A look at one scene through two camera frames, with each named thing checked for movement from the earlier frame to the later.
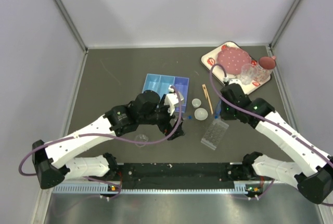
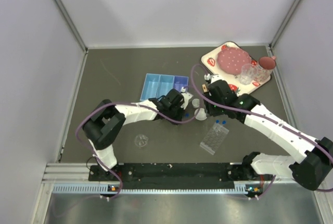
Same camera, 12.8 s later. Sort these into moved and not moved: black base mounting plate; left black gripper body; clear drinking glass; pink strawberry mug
Moved: left black gripper body
Not moved: pink strawberry mug; black base mounting plate; clear drinking glass
